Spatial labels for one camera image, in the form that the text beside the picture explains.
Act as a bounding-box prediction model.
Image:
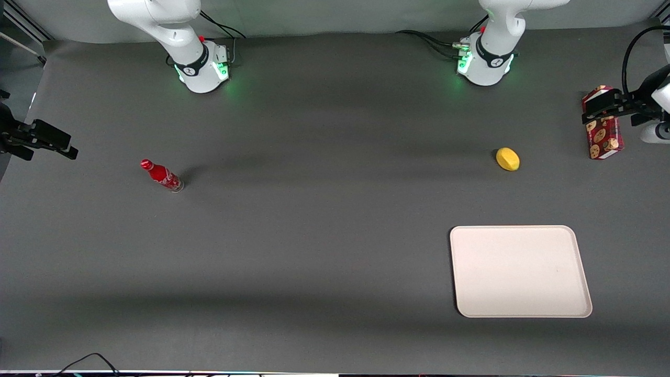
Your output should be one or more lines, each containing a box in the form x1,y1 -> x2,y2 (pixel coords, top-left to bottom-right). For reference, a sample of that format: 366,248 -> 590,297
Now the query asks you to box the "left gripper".
582,64 -> 670,127

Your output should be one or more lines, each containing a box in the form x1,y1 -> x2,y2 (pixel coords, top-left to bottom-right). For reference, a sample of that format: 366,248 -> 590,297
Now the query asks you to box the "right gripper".
0,102 -> 80,161

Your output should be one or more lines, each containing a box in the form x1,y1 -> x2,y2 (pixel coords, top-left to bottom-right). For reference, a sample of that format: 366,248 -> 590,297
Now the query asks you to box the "red cookie box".
582,85 -> 625,160

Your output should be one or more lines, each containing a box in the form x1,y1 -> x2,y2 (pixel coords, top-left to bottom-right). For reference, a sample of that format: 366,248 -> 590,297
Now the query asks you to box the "beige rectangular tray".
449,225 -> 594,319

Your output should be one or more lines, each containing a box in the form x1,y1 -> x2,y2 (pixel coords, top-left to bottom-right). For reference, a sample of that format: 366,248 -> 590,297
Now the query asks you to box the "yellow lemon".
495,147 -> 521,172

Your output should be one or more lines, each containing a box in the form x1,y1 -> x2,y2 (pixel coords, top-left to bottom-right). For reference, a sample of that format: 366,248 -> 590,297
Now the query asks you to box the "red cola bottle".
140,159 -> 185,194

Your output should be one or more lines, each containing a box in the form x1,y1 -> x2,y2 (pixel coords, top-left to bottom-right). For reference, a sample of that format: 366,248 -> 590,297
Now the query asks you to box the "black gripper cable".
621,25 -> 670,98

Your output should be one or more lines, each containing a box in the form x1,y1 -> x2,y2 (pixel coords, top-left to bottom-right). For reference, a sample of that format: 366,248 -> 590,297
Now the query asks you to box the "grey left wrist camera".
639,121 -> 670,145

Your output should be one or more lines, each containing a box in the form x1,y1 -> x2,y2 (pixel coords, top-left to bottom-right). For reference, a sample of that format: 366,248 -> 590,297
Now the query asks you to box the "aluminium frame profile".
0,0 -> 54,66

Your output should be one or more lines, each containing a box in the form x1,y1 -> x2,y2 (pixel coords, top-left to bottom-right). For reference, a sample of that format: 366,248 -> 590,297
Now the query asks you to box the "black arm base cable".
199,9 -> 247,40
395,29 -> 467,59

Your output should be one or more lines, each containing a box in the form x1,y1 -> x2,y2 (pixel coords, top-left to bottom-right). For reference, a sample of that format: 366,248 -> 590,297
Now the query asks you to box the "black cable loop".
51,352 -> 122,377

